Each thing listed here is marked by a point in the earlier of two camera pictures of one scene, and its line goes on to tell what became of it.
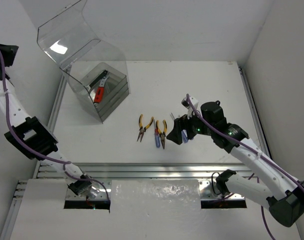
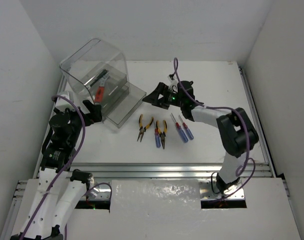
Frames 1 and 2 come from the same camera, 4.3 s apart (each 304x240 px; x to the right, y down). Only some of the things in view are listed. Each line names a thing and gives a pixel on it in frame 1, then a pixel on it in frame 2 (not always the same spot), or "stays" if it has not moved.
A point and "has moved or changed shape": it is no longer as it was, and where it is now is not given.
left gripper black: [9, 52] → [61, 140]
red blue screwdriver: [184, 136] has moved or changed shape
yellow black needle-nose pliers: [143, 129] stays
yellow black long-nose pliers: [162, 135] stays
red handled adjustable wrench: [99, 97] stays
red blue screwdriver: [157, 141] stays
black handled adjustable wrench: [102, 75] stays
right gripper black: [180, 123] → [153, 98]
